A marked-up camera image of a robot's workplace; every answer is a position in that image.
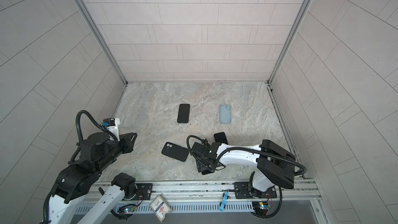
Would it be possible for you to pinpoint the black phone case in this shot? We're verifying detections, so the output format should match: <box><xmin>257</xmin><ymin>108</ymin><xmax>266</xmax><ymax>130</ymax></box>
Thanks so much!
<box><xmin>161</xmin><ymin>142</ymin><xmax>189</xmax><ymax>162</ymax></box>
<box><xmin>177</xmin><ymin>104</ymin><xmax>190</xmax><ymax>123</ymax></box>

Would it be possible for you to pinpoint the light blue phone case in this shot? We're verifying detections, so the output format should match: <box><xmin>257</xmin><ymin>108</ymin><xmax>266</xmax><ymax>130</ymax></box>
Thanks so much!
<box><xmin>219</xmin><ymin>104</ymin><xmax>231</xmax><ymax>124</ymax></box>

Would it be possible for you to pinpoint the right circuit board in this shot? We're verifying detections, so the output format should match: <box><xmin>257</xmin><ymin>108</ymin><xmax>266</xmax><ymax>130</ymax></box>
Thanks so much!
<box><xmin>252</xmin><ymin>202</ymin><xmax>271</xmax><ymax>218</ymax></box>

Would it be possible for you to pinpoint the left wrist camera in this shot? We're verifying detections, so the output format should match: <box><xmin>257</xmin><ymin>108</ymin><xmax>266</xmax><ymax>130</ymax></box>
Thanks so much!
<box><xmin>103</xmin><ymin>118</ymin><xmax>120</xmax><ymax>141</ymax></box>

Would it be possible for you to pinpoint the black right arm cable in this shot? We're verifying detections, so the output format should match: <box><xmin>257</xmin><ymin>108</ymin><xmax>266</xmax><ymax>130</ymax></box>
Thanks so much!
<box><xmin>186</xmin><ymin>135</ymin><xmax>308</xmax><ymax>219</ymax></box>

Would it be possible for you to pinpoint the left circuit board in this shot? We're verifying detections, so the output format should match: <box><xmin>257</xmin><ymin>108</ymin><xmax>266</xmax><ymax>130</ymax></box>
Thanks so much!
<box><xmin>118</xmin><ymin>204</ymin><xmax>137</xmax><ymax>214</ymax></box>

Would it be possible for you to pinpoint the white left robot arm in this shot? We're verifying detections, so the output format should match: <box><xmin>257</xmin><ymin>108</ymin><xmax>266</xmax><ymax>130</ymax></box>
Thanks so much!
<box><xmin>42</xmin><ymin>132</ymin><xmax>137</xmax><ymax>224</ymax></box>

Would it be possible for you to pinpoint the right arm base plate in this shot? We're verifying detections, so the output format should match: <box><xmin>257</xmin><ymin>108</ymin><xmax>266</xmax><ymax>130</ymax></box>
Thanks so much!
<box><xmin>234</xmin><ymin>181</ymin><xmax>277</xmax><ymax>199</ymax></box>

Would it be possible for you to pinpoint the circuit board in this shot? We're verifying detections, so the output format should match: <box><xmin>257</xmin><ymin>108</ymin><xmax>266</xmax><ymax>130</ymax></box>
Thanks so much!
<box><xmin>252</xmin><ymin>202</ymin><xmax>271</xmax><ymax>218</ymax></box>
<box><xmin>118</xmin><ymin>204</ymin><xmax>137</xmax><ymax>214</ymax></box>

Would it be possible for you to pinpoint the aluminium corner rail right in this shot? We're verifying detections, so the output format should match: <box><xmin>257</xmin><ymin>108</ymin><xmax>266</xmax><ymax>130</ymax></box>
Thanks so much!
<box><xmin>268</xmin><ymin>0</ymin><xmax>312</xmax><ymax>86</ymax></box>

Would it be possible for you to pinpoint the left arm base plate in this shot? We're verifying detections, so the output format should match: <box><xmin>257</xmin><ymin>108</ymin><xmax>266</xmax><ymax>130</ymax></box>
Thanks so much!
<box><xmin>123</xmin><ymin>183</ymin><xmax>153</xmax><ymax>201</ymax></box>

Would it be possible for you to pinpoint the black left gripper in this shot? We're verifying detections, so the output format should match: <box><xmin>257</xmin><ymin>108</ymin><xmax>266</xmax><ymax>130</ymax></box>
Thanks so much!
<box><xmin>95</xmin><ymin>130</ymin><xmax>140</xmax><ymax>173</ymax></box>

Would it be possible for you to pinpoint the black phone right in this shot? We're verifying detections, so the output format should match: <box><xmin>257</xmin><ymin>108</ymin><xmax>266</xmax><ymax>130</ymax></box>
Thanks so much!
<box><xmin>214</xmin><ymin>132</ymin><xmax>229</xmax><ymax>145</ymax></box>

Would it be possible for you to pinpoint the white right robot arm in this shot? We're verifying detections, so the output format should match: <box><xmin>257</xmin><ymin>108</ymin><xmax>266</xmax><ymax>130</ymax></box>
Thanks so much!
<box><xmin>188</xmin><ymin>140</ymin><xmax>297</xmax><ymax>192</ymax></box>

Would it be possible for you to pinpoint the aluminium corner rail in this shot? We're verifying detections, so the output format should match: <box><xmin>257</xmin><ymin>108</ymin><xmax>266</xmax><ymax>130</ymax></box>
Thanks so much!
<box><xmin>268</xmin><ymin>0</ymin><xmax>312</xmax><ymax>86</ymax></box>
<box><xmin>73</xmin><ymin>0</ymin><xmax>128</xmax><ymax>86</ymax></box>

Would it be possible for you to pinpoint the aluminium front rail frame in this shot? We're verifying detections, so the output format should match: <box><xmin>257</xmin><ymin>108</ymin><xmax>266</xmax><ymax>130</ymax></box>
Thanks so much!
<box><xmin>74</xmin><ymin>179</ymin><xmax>332</xmax><ymax>224</ymax></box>

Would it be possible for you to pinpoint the blue clip tag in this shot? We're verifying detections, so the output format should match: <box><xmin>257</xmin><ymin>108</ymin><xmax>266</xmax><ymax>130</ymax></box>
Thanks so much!
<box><xmin>219</xmin><ymin>191</ymin><xmax>229</xmax><ymax>212</ymax></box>

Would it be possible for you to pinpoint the white label card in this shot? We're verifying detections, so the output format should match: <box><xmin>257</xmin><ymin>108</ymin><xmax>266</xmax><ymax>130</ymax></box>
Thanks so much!
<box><xmin>149</xmin><ymin>195</ymin><xmax>172</xmax><ymax>223</ymax></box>

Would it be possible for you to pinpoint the aluminium corner rail left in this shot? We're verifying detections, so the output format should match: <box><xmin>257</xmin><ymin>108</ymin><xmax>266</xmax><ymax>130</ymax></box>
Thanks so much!
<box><xmin>73</xmin><ymin>0</ymin><xmax>128</xmax><ymax>86</ymax></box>

